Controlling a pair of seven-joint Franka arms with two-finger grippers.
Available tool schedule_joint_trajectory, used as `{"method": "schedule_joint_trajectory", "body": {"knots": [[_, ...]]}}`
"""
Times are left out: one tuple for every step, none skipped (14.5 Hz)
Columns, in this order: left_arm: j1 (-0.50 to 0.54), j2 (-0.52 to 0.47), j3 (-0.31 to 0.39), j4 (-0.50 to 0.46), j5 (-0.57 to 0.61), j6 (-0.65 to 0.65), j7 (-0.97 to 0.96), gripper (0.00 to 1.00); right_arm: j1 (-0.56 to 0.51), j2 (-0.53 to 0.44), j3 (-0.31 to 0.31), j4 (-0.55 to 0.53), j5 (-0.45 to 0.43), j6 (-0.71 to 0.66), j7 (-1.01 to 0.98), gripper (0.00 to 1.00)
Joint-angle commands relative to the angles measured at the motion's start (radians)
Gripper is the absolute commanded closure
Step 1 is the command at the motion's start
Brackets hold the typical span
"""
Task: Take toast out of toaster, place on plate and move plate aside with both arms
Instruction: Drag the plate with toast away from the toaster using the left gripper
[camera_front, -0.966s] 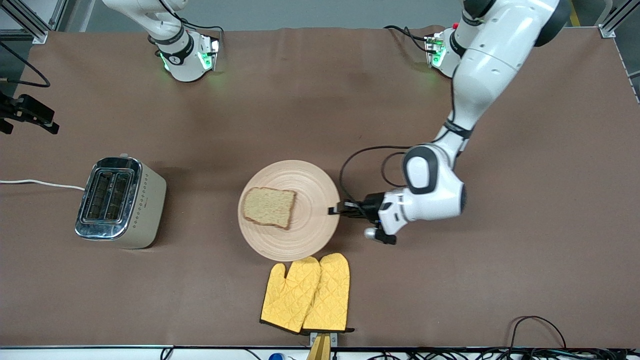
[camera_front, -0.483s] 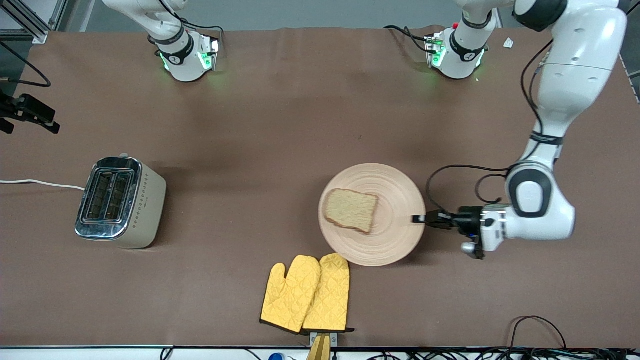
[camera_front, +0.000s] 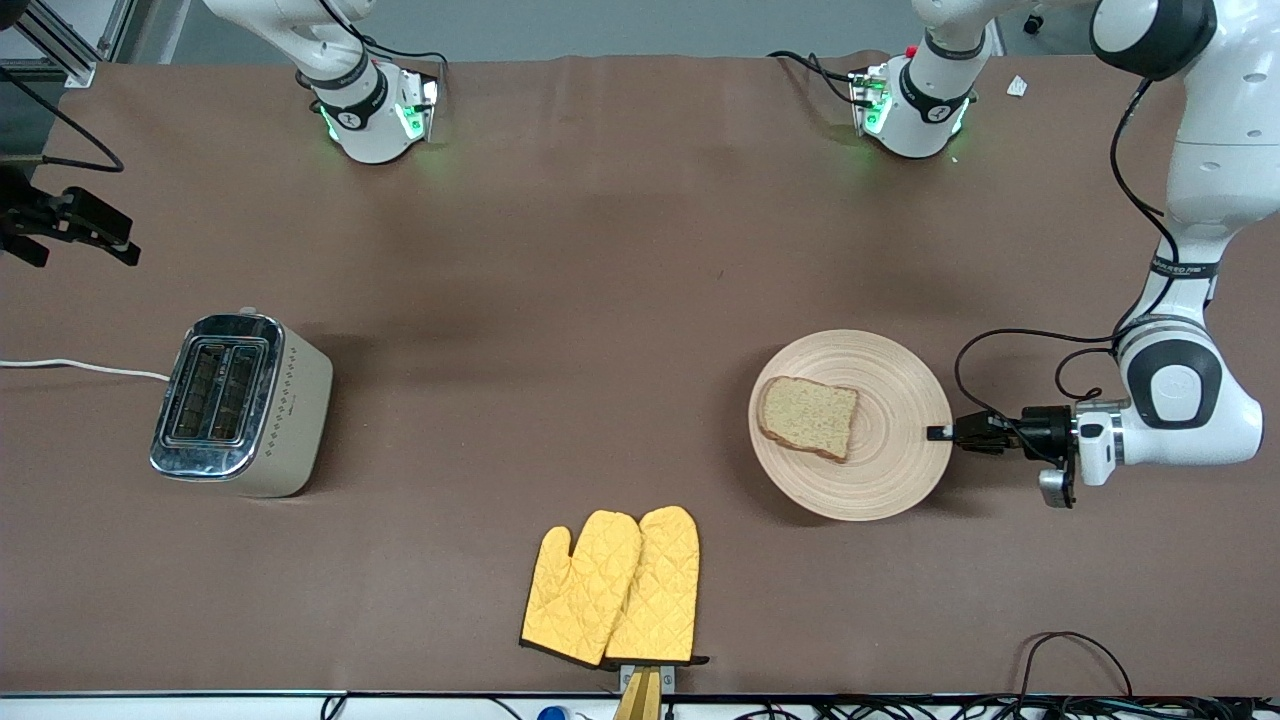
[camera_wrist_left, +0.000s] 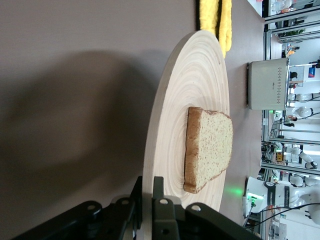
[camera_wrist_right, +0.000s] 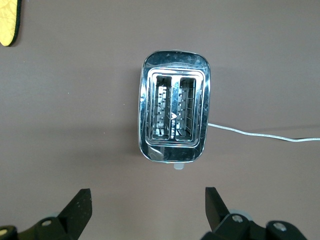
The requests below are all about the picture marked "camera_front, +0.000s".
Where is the yellow wooden post with bracket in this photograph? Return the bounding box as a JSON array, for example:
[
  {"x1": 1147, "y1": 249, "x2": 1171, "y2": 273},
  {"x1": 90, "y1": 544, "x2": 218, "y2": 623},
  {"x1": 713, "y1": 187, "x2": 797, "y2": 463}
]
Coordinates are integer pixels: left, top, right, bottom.
[{"x1": 612, "y1": 662, "x2": 676, "y2": 720}]

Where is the round wooden plate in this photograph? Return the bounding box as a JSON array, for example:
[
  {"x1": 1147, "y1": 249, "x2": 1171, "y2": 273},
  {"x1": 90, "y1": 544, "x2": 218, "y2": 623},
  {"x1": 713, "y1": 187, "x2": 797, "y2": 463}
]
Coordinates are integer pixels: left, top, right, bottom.
[{"x1": 748, "y1": 329, "x2": 954, "y2": 522}]

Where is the white toaster power cord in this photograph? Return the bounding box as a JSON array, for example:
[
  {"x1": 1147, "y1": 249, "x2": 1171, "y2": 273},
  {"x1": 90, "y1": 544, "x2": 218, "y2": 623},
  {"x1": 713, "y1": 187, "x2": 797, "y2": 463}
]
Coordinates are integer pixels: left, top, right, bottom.
[{"x1": 0, "y1": 358, "x2": 171, "y2": 383}]

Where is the looped black cable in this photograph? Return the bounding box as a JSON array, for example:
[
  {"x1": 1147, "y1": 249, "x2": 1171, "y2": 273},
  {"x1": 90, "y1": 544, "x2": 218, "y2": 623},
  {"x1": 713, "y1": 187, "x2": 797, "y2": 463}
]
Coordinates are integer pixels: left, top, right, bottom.
[{"x1": 1018, "y1": 631, "x2": 1134, "y2": 701}]

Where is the left arm base black cable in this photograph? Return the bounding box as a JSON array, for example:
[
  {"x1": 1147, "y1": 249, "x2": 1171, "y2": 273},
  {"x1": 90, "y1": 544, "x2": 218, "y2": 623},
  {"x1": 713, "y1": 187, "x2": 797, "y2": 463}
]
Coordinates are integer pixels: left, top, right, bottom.
[{"x1": 768, "y1": 50, "x2": 863, "y2": 106}]

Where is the yellow quilted oven mitt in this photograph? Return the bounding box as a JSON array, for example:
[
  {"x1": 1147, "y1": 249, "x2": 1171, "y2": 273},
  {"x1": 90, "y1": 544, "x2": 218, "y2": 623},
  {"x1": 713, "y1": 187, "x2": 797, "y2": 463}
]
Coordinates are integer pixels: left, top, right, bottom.
[
  {"x1": 520, "y1": 510, "x2": 642, "y2": 668},
  {"x1": 604, "y1": 505, "x2": 710, "y2": 666}
]

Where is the aluminium frame profile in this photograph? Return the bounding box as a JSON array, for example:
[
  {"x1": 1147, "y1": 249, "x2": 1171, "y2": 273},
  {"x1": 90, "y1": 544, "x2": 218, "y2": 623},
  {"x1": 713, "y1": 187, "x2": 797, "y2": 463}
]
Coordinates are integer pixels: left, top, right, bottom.
[{"x1": 0, "y1": 0, "x2": 136, "y2": 89}]

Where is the brown bread toast slice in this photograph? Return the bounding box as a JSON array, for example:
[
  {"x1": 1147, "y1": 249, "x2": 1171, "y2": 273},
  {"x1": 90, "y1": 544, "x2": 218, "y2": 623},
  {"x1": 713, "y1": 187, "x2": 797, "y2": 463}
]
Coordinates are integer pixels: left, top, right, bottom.
[{"x1": 757, "y1": 376, "x2": 859, "y2": 463}]

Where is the tangled black cable bundle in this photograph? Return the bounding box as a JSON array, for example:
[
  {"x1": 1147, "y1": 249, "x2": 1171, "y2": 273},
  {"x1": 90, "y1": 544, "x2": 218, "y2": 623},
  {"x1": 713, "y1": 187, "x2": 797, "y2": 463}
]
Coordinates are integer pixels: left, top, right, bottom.
[{"x1": 740, "y1": 695, "x2": 1280, "y2": 720}]

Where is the table cover sheet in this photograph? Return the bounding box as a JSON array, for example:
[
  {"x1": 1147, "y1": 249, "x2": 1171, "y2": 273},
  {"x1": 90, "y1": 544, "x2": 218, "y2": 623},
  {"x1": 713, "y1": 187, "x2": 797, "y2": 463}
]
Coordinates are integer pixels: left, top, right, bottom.
[{"x1": 0, "y1": 50, "x2": 1280, "y2": 698}]

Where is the chrome and beige toaster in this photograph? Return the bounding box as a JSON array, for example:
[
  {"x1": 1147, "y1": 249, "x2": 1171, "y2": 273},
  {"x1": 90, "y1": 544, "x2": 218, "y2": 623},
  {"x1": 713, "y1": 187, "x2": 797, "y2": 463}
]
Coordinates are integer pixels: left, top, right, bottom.
[{"x1": 150, "y1": 313, "x2": 334, "y2": 498}]

